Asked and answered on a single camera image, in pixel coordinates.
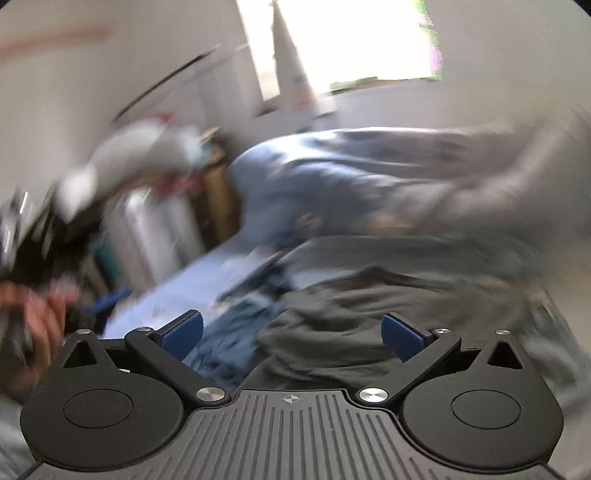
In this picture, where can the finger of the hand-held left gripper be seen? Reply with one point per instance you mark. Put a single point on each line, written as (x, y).
(113, 300)

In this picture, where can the person's left forearm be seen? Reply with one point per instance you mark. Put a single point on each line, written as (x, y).
(14, 438)

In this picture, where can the blue t-shirt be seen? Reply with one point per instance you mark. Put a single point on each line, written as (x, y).
(240, 323)

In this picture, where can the wooden nightstand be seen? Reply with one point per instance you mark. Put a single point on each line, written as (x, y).
(221, 203)

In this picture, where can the white curtain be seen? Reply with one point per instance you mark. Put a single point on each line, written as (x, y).
(291, 69)

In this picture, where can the person's left hand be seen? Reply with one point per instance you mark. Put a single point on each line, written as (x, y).
(41, 318)

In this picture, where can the window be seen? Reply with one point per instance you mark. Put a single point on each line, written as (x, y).
(360, 41)

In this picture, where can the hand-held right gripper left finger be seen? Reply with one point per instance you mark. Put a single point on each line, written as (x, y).
(182, 334)

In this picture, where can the white radiator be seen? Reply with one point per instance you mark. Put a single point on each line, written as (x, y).
(152, 235)

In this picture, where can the black clothes rack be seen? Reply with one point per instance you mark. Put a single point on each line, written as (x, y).
(161, 85)

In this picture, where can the printed light blue duvet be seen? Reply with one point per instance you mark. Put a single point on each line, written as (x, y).
(323, 184)

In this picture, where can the white plastic bag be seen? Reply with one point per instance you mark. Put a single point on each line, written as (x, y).
(129, 147)

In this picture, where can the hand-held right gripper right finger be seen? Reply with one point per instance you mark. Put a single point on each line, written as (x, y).
(401, 337)

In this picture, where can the grey t-shirt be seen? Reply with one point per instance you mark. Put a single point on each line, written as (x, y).
(369, 300)

